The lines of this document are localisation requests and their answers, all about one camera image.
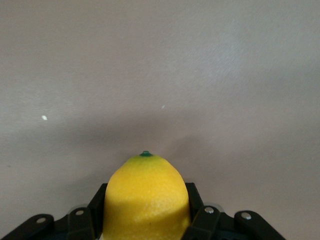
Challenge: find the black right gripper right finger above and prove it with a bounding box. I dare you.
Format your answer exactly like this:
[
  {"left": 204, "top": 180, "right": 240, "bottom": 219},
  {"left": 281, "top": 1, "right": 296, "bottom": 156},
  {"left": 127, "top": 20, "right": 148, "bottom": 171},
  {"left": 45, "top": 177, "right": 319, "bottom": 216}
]
[{"left": 183, "top": 182, "right": 286, "bottom": 240}]

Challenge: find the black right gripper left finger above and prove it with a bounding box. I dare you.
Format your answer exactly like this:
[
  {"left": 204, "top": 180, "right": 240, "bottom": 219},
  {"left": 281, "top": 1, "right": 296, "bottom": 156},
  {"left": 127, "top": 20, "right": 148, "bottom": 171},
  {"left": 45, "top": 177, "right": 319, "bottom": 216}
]
[{"left": 0, "top": 182, "right": 109, "bottom": 240}]

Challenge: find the yellow lemon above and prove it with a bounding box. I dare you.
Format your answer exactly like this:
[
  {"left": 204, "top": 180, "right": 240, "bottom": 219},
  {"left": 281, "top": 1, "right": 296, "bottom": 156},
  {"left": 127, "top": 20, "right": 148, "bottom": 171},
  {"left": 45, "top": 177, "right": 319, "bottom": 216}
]
[{"left": 102, "top": 150, "right": 192, "bottom": 240}]

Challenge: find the brown table cover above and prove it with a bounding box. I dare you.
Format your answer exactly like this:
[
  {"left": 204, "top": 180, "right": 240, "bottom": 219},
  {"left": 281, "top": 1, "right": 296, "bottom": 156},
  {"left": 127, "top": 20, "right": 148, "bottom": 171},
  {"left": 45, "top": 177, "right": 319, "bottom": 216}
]
[{"left": 0, "top": 0, "right": 320, "bottom": 240}]

